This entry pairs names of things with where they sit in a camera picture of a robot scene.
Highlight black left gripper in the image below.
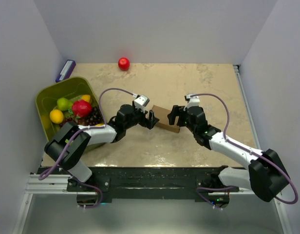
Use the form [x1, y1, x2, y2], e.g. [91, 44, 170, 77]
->
[124, 105, 158, 130]

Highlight brown cardboard paper box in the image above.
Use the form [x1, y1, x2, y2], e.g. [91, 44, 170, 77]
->
[151, 105, 180, 133]

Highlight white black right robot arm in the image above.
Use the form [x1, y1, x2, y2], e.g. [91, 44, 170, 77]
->
[168, 105, 290, 202]

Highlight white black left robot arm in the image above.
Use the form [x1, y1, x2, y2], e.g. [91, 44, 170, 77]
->
[38, 104, 159, 191]

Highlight purple white small box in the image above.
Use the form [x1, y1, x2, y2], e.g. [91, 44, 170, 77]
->
[55, 59, 76, 83]

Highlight dark purple grapes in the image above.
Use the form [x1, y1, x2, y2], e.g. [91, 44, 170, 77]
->
[59, 107, 104, 128]

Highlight red apple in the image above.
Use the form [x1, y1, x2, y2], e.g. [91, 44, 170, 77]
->
[118, 57, 130, 71]

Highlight small orange fruit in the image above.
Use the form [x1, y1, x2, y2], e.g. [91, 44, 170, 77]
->
[81, 95, 92, 103]

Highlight red dragon fruit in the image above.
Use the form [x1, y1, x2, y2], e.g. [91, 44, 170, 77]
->
[71, 99, 92, 118]

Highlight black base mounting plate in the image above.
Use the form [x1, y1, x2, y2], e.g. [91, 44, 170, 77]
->
[37, 165, 240, 208]

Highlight green pear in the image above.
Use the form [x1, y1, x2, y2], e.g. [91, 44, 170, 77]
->
[57, 97, 73, 112]

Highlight yellow lemon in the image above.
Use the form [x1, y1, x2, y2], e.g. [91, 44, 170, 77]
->
[49, 109, 64, 124]

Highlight olive green plastic bin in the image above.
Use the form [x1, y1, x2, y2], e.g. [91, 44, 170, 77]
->
[36, 77, 98, 140]

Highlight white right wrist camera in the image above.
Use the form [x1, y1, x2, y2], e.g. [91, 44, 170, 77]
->
[185, 94, 200, 109]

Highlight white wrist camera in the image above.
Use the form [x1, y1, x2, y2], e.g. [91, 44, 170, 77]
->
[133, 95, 150, 114]
[185, 94, 200, 109]

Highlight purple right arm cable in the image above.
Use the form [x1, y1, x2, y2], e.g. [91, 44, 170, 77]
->
[188, 93, 299, 210]

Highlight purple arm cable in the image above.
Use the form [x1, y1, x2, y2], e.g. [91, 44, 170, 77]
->
[188, 93, 299, 210]
[37, 87, 138, 210]

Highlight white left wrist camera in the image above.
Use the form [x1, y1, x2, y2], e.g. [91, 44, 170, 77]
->
[133, 95, 150, 114]

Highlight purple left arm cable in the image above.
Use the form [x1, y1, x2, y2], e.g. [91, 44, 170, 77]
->
[37, 87, 138, 210]

